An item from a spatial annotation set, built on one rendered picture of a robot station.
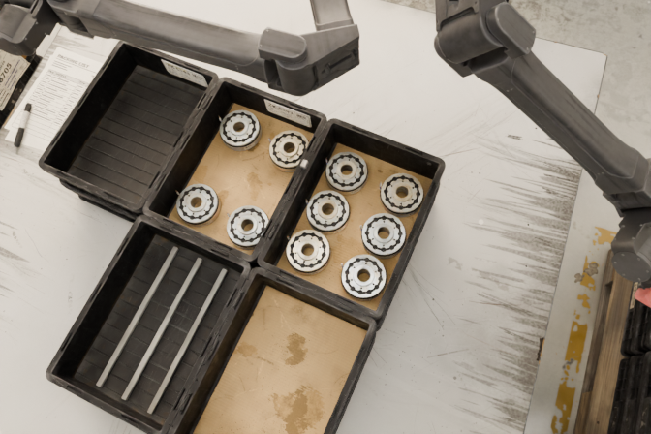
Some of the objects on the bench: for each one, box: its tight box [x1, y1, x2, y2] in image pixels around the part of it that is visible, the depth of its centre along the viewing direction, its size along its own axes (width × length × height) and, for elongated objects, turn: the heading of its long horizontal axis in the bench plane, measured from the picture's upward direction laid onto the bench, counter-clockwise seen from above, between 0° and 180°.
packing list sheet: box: [5, 47, 103, 151], centre depth 180 cm, size 33×23×1 cm
